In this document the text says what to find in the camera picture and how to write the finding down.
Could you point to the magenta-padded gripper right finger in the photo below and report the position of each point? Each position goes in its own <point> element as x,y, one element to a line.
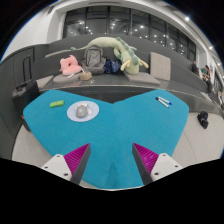
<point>146,158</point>

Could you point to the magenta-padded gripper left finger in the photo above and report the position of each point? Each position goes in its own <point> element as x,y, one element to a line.
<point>77,156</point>

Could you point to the grey and white computer mouse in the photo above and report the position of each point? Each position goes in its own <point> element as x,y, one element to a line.
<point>81,111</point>

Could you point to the green eraser block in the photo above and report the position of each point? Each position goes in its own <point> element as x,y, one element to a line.
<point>57,104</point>

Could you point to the white marker pen blue cap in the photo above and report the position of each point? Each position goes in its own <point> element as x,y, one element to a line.
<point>165,100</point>

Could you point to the black bag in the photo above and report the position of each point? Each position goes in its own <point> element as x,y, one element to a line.
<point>203,120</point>

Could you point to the black suitcase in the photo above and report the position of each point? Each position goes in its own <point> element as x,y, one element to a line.
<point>25,98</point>

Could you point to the grey round seat cushion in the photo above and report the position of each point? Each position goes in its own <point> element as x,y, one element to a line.
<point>63,78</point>

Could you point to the grey flat seat cushion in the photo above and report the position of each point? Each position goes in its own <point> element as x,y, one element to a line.
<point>141,78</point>

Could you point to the tan round pouch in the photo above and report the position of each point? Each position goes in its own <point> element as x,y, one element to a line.
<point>86,76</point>

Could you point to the light grey seat pad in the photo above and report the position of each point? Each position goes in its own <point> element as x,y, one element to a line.
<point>44,82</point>

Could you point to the pink plush cushion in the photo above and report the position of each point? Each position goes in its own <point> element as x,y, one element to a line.
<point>70,65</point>

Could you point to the beige square cushion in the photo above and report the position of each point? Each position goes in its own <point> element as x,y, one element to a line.
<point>160,66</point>

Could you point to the person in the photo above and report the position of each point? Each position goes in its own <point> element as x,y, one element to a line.
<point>221,98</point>
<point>195,67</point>
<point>206,76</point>

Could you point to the dark blue patterned bag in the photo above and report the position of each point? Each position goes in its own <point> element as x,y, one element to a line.
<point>112,66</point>

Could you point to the grey backpack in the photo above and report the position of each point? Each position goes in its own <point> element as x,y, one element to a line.
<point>94,59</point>

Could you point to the long green dragon plush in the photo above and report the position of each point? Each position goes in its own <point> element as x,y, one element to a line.
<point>128,58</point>

